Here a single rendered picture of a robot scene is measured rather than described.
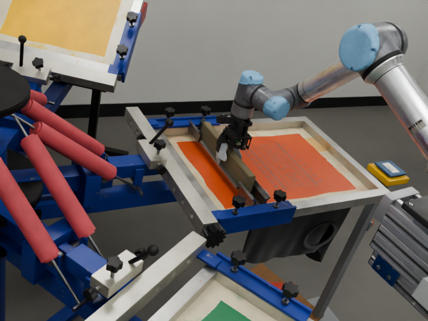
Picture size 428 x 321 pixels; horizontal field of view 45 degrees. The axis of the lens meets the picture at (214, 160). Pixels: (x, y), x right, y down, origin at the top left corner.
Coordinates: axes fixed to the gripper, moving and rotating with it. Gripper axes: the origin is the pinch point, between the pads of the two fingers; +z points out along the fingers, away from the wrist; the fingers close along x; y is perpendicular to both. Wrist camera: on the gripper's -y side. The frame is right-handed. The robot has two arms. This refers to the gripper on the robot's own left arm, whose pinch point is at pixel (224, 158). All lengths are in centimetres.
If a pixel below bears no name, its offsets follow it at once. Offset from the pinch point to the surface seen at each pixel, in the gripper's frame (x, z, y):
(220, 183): -4.0, 5.3, 7.2
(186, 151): -7.9, 5.3, -13.6
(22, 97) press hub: -72, -31, 8
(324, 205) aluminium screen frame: 25.9, 2.1, 29.3
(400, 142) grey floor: 290, 101, -132
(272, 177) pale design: 19.0, 5.3, 7.2
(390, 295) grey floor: 133, 101, 13
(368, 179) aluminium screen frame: 57, 2, 19
